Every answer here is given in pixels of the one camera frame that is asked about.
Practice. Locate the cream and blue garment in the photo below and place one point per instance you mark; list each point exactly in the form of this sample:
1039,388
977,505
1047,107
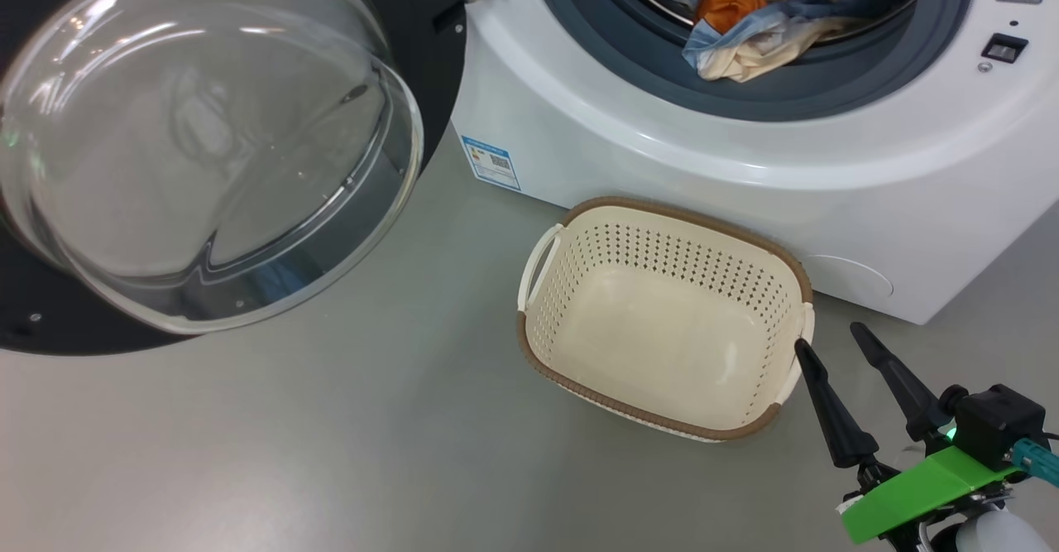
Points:
769,39

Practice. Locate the round white filter flap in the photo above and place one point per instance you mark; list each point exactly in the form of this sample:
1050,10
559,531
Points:
852,279

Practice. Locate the teal right camera plug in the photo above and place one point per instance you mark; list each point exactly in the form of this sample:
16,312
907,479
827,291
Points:
1038,461

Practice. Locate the cream perforated laundry basket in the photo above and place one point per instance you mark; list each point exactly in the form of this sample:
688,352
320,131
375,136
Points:
662,345

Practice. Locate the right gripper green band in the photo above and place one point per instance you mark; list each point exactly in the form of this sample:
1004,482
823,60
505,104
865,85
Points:
927,494

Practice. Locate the blue energy label sticker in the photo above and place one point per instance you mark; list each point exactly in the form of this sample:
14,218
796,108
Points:
491,163

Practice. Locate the black-rimmed glass washer door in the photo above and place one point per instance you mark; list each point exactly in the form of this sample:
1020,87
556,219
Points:
207,138

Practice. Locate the grey rubber door gasket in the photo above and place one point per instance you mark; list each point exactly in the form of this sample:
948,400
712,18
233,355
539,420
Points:
827,93

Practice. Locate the white front-load washing machine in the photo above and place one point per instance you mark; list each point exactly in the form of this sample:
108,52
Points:
745,163

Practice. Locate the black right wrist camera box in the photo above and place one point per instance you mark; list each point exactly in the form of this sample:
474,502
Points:
997,424

